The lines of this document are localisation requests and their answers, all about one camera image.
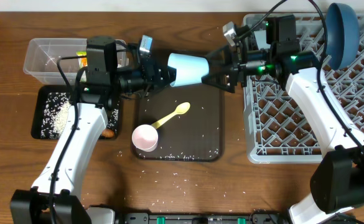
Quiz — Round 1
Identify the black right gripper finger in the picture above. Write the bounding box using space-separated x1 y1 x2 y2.
202 73 235 93
205 45 233 64

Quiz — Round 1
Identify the blue cup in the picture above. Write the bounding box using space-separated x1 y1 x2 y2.
167 53 210 87

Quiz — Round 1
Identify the yellow plastic spoon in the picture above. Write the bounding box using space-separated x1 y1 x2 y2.
151 102 190 129

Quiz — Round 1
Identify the yellow green snack wrapper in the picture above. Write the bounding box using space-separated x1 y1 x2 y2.
76 51 88 68

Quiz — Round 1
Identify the pink cup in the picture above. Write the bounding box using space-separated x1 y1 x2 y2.
131 124 159 152

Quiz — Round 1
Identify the orange carrot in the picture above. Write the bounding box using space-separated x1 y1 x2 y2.
101 129 115 138

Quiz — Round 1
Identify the white rice pile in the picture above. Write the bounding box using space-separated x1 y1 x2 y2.
39 92 119 139

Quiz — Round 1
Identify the dark blue plate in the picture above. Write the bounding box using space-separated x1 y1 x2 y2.
325 2 360 70

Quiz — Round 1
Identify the light blue bowl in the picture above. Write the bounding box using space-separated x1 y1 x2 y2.
254 30 271 50

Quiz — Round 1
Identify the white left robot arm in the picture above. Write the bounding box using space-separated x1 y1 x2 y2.
10 35 175 223

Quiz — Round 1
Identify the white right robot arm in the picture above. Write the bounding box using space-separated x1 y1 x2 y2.
202 3 364 223

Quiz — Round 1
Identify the grey dishwasher rack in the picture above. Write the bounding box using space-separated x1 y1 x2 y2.
243 13 364 164

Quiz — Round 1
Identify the clear plastic waste bin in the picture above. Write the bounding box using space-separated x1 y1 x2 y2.
23 38 129 85

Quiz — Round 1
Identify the black waste tray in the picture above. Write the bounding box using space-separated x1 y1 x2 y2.
30 85 121 139

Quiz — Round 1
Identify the dark brown serving tray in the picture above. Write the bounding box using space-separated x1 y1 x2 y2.
130 49 225 162

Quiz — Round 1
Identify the black rail with green clips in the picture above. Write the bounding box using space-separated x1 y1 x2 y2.
75 205 294 224

